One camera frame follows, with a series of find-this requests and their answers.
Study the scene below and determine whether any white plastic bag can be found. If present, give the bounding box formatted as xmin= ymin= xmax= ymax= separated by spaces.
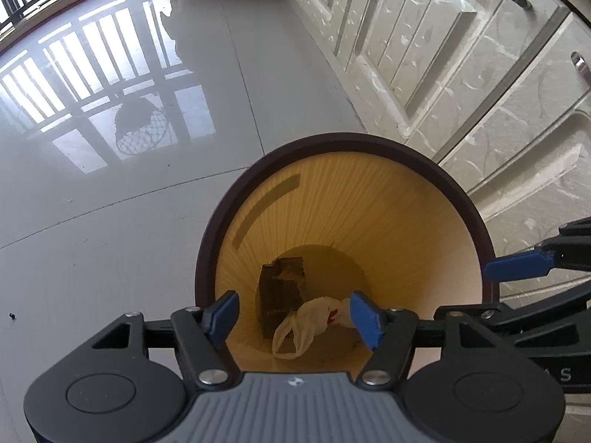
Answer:
xmin=272 ymin=296 xmax=356 ymax=358

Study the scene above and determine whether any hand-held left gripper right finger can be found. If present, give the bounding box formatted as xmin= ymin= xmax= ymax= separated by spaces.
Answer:
xmin=349 ymin=292 xmax=502 ymax=387

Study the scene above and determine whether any white panelled cabinet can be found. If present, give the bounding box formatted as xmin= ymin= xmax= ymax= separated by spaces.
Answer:
xmin=270 ymin=0 xmax=591 ymax=402

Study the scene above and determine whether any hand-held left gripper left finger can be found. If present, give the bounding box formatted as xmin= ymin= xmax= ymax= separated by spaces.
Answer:
xmin=90 ymin=290 xmax=243 ymax=387

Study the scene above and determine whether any brown cardboard piece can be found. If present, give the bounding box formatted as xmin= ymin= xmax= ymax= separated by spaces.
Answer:
xmin=259 ymin=255 xmax=308 ymax=340

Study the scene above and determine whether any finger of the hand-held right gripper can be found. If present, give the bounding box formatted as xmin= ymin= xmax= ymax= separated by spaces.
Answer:
xmin=434 ymin=281 xmax=591 ymax=333
xmin=484 ymin=219 xmax=591 ymax=283

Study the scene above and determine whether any yellow bin with brown rim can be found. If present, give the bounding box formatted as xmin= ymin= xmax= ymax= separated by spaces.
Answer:
xmin=196 ymin=132 xmax=500 ymax=374

